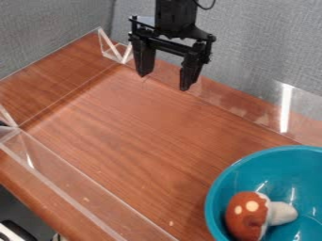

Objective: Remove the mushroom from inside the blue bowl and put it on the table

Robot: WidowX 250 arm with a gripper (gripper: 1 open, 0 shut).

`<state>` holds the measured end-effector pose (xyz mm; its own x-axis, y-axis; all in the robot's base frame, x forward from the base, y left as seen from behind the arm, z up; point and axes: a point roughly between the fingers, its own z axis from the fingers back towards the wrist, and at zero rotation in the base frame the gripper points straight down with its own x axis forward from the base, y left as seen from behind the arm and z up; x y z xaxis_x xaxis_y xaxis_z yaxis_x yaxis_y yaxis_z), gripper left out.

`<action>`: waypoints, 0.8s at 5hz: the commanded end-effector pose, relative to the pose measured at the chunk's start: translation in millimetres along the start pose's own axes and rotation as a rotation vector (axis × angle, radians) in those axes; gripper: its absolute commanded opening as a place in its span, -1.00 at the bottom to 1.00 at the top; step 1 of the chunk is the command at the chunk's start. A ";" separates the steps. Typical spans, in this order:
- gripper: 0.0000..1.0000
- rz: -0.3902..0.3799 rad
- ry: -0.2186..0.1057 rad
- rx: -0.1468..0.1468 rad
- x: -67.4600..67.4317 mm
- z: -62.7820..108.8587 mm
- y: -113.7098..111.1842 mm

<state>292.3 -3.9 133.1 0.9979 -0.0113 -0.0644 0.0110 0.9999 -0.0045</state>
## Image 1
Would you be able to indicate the black white object bottom left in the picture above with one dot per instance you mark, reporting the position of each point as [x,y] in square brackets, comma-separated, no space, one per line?
[11,232]

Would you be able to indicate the brown white toy mushroom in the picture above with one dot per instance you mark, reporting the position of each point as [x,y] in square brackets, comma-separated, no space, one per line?
[252,212]

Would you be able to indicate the clear acrylic barrier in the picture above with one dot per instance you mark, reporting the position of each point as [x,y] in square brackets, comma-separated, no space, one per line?
[277,107]
[80,208]

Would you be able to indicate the blue plastic bowl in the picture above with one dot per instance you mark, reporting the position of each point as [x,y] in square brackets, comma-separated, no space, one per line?
[286,173]

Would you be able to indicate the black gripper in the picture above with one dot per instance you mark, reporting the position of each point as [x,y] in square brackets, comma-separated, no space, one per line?
[171,32]

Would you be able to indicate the clear acrylic back barrier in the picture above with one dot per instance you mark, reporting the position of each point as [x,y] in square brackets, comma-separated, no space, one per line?
[277,107]

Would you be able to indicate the clear acrylic corner bracket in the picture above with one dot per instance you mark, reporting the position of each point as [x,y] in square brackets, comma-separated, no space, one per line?
[115,51]

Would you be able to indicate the clear acrylic front barrier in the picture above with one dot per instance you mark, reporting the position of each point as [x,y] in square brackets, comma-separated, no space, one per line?
[80,208]

